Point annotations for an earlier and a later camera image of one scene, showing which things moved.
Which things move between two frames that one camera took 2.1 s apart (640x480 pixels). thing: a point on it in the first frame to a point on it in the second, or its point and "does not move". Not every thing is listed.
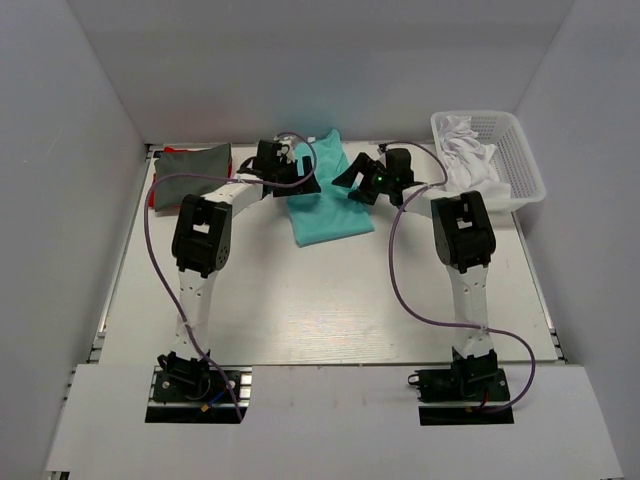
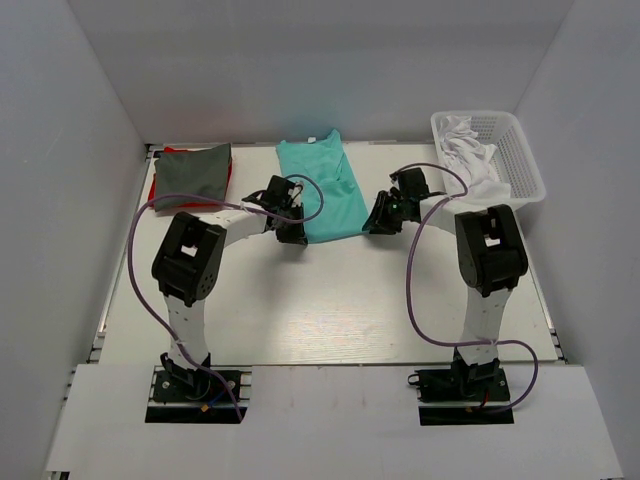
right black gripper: [362, 163] to [378, 221]
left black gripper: [309, 186] to [296, 236]
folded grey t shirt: [190, 172] does not move
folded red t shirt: [170, 149] does not move
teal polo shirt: [333, 213] does not move
